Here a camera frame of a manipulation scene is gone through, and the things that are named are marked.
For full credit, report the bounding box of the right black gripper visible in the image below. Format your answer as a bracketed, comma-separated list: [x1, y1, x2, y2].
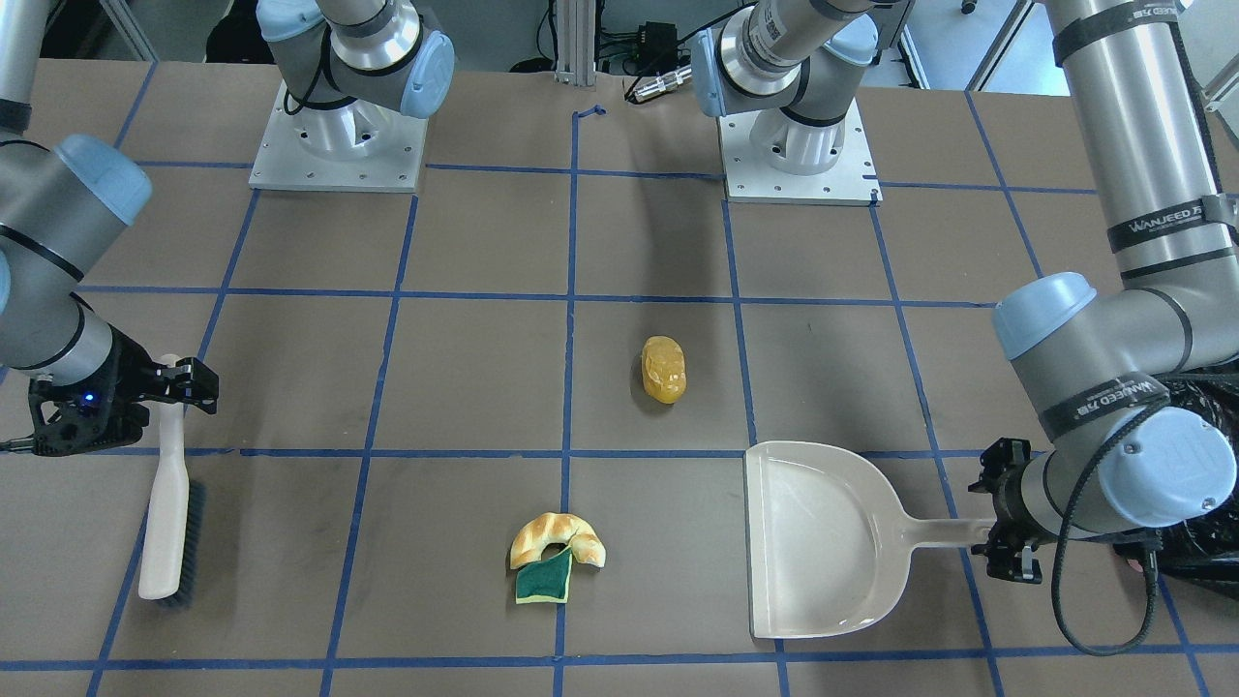
[27, 329, 221, 456]

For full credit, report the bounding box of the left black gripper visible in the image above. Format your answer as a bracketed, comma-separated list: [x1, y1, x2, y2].
[968, 438, 1044, 584]

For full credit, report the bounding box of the beige hand brush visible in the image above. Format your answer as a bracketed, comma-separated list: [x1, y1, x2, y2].
[138, 402, 204, 609]

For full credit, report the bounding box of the beige plastic dustpan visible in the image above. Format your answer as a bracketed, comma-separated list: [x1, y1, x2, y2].
[743, 439, 995, 640]

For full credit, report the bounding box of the green yellow sponge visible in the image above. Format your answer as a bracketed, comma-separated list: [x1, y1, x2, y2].
[514, 550, 574, 605]

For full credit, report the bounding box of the yellow bread roll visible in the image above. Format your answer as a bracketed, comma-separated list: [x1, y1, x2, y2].
[639, 336, 686, 405]

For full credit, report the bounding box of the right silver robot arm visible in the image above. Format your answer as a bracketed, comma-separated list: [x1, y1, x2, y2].
[1, 1, 456, 456]

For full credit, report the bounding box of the pink bin with black bag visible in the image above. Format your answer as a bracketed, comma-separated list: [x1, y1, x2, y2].
[1158, 365, 1238, 600]

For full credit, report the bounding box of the silver metal connector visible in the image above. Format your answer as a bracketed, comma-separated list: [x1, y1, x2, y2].
[623, 66, 693, 105]

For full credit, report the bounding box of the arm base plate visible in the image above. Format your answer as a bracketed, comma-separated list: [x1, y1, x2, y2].
[716, 102, 883, 206]
[249, 84, 429, 194]

